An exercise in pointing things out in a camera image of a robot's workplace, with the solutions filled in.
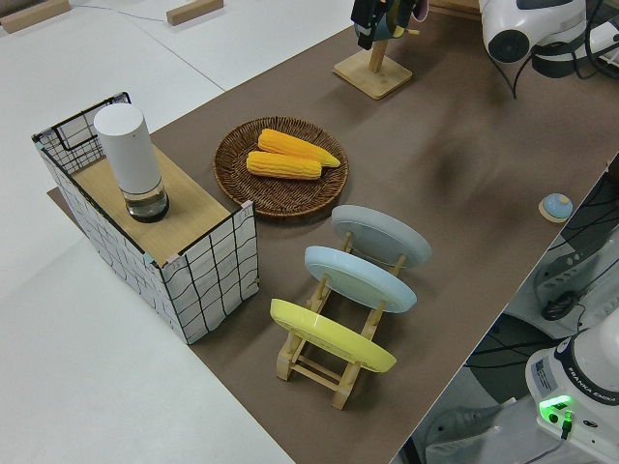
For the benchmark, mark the yellow plate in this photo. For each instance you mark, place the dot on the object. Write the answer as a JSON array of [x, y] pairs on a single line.
[[329, 338]]

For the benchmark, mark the short wooden block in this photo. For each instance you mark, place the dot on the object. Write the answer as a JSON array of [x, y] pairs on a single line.
[[193, 12]]

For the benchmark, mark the brown table mat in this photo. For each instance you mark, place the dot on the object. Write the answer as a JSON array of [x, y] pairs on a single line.
[[435, 193]]

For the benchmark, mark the light blue plate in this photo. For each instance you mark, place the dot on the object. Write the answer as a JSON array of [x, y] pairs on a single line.
[[358, 280]]

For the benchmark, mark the grey plate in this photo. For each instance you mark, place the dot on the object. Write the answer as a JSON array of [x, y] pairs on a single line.
[[382, 237]]

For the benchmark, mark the light wooden drawer cabinet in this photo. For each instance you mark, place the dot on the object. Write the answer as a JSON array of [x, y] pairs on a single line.
[[459, 13]]

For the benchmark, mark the yellow corn cob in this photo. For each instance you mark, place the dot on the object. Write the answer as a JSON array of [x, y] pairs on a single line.
[[285, 165], [290, 144]]

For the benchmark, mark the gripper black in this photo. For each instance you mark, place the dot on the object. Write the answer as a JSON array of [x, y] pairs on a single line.
[[370, 9]]

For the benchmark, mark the wooden plate rack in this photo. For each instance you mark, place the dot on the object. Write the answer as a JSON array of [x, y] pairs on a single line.
[[290, 360]]

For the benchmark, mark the small blue dome bell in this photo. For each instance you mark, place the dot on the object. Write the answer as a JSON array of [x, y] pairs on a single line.
[[557, 205]]

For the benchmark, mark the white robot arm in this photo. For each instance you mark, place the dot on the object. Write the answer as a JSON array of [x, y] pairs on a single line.
[[508, 29], [580, 386]]

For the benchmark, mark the round brown wicker basket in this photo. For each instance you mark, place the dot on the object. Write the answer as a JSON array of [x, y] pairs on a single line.
[[285, 198]]

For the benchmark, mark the wooden drawer front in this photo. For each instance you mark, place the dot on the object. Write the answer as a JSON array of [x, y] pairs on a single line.
[[464, 4]]

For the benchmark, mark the wooden mug tree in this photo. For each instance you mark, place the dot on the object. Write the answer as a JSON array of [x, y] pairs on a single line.
[[372, 77]]

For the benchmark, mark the long wooden block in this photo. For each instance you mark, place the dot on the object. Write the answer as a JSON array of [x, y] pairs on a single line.
[[29, 14]]

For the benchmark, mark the white cylindrical bottle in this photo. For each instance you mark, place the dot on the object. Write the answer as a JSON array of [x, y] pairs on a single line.
[[128, 154]]

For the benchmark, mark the dark blue mug yellow inside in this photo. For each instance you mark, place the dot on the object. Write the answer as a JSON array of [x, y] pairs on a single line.
[[384, 31]]

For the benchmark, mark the pink mug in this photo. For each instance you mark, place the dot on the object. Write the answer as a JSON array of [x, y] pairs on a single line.
[[421, 9]]

